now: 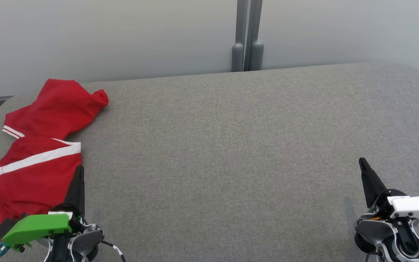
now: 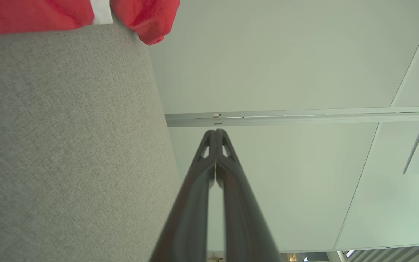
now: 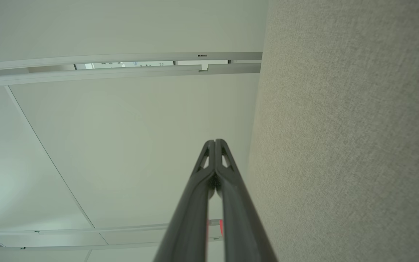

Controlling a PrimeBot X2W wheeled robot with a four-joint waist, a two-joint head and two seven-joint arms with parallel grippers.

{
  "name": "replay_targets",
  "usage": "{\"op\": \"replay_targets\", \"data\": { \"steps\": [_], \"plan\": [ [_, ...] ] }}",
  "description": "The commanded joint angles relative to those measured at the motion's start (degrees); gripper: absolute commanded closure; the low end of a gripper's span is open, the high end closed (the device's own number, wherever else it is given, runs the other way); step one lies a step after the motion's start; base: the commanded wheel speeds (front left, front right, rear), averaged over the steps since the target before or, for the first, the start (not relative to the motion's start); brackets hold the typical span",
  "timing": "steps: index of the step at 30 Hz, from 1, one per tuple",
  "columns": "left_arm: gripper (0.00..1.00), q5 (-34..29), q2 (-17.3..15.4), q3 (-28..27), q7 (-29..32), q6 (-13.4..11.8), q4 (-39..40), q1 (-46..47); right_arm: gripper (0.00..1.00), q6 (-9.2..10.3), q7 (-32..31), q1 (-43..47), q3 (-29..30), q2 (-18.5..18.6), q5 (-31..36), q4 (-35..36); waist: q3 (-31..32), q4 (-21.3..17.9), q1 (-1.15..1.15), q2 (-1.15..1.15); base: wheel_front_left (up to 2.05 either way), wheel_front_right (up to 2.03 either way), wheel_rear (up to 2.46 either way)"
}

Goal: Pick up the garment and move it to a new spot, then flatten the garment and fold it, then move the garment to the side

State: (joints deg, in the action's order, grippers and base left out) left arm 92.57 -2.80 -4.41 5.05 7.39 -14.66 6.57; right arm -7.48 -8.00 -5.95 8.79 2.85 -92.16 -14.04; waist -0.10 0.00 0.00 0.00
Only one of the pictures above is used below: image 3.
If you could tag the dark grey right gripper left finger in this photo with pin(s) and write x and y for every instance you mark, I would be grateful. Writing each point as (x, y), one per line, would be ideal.
(187, 225)

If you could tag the grey metal partition post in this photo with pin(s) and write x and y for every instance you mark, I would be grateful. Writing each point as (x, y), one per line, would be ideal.
(104, 229)
(86, 246)
(86, 74)
(122, 58)

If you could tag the grey fabric sofa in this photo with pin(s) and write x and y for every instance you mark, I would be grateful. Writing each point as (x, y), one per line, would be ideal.
(340, 127)

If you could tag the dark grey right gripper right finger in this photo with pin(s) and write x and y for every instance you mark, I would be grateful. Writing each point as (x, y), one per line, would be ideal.
(246, 233)

